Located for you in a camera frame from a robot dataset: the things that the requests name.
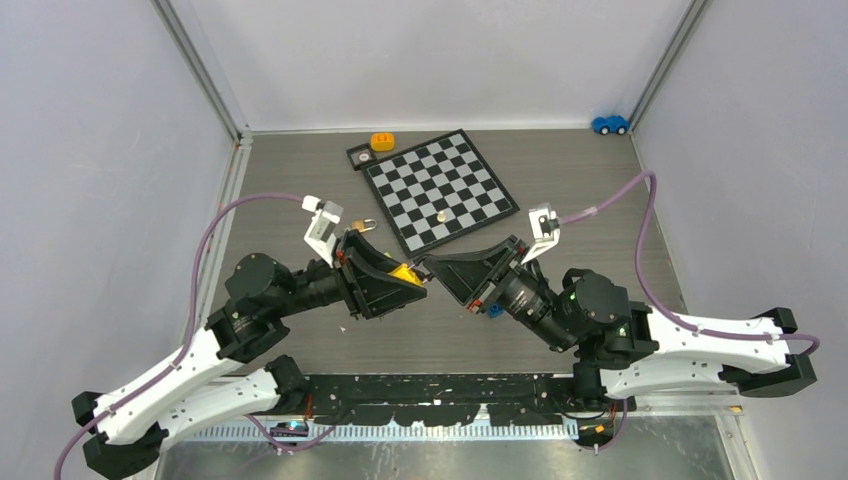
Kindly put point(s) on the black white chessboard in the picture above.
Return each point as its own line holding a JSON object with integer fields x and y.
{"x": 447, "y": 173}

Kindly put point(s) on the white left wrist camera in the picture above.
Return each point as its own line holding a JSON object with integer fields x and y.
{"x": 320, "y": 235}

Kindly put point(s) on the small brass padlock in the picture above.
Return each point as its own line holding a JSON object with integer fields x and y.
{"x": 363, "y": 225}

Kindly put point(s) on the small black square tray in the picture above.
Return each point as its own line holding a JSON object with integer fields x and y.
{"x": 360, "y": 156}

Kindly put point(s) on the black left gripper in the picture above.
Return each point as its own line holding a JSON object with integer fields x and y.
{"x": 368, "y": 289}

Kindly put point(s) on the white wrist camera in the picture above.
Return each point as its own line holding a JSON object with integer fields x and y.
{"x": 320, "y": 235}
{"x": 545, "y": 228}

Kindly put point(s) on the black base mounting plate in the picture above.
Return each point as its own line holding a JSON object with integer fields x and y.
{"x": 441, "y": 400}

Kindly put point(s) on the yellow padlock black shackle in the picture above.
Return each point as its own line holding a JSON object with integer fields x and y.
{"x": 408, "y": 274}

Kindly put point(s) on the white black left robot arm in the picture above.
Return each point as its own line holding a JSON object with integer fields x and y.
{"x": 130, "y": 427}

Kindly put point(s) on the blue toy car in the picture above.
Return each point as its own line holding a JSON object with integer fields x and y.
{"x": 610, "y": 124}

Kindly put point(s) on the orange toy block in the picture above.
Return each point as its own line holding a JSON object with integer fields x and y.
{"x": 382, "y": 142}

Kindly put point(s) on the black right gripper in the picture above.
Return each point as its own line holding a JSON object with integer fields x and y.
{"x": 471, "y": 275}

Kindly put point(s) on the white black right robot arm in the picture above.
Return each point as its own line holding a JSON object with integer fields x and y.
{"x": 626, "y": 348}

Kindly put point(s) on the blue toy brick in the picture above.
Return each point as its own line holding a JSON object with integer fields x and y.
{"x": 494, "y": 311}

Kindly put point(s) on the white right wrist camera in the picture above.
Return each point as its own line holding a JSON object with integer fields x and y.
{"x": 545, "y": 228}

